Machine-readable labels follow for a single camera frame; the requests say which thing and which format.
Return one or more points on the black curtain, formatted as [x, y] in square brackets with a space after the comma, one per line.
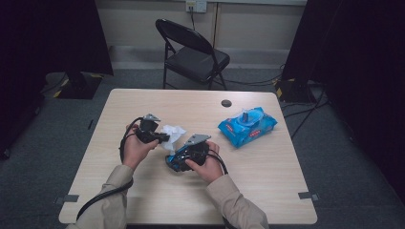
[356, 63]
[47, 35]

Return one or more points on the beige wall conduit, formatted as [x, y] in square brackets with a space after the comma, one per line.
[216, 25]

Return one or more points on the white wet wipe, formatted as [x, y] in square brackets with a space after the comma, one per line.
[173, 132]

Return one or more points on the blue toy car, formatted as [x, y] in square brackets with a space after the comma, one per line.
[176, 158]

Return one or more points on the person's right hand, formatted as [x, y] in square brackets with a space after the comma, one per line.
[210, 168]

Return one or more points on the person's left hand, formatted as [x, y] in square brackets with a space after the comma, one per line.
[135, 151]

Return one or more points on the black stand base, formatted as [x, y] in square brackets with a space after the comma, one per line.
[294, 92]
[79, 87]

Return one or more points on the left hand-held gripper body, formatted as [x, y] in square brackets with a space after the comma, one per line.
[147, 130]

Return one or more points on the small black floor strip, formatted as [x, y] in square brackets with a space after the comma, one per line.
[90, 124]

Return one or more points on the white wall socket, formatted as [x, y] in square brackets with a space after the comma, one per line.
[196, 5]

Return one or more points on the black folding chair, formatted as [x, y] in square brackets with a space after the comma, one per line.
[197, 62]

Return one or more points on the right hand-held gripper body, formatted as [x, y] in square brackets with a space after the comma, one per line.
[199, 151]

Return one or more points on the grey tape strip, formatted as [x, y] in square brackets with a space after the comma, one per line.
[68, 199]
[307, 195]

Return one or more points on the blue wet wipes pack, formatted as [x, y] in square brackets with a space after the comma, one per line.
[254, 133]

